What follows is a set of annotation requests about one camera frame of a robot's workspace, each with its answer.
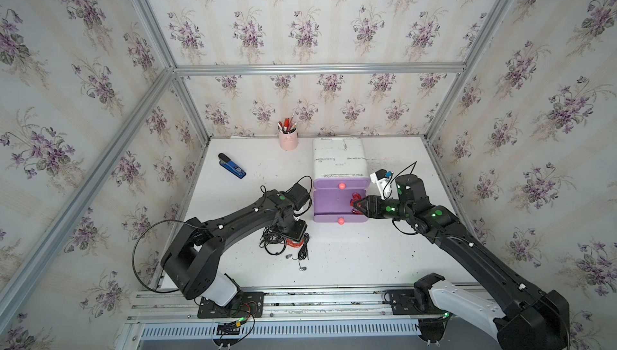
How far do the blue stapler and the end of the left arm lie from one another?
42cm

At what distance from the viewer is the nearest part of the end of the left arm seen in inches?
28.3

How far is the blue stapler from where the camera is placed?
3.48 ft
